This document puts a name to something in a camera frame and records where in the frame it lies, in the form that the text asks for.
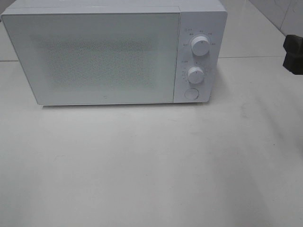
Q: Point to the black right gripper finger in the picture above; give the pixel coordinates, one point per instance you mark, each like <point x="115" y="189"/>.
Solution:
<point x="293" y="62"/>
<point x="293" y="44"/>

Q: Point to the white timer knob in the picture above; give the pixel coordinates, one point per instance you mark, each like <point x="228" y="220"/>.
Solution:
<point x="195" y="75"/>

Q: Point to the white round door button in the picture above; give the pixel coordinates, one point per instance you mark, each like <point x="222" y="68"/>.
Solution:
<point x="191" y="94"/>

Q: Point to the white microwave door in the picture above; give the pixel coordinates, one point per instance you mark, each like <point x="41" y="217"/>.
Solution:
<point x="92" y="59"/>

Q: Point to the white upper power knob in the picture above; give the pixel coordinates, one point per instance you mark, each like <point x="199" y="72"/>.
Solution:
<point x="200" y="45"/>

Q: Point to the white microwave oven body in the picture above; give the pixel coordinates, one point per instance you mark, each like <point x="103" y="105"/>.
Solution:
<point x="207" y="17"/>

